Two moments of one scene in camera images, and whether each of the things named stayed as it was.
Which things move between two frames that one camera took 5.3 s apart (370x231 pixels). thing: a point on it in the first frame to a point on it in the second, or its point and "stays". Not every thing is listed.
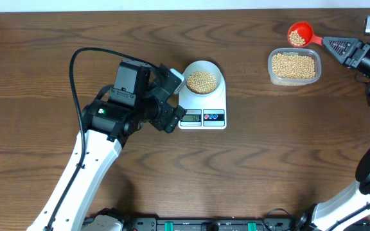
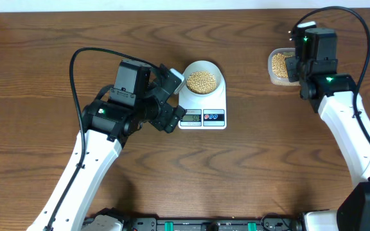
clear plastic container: x=293 y=66 stays
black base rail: x=215 y=224 stays
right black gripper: x=354 y=59 to x=291 y=69
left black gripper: x=167 y=116 stays
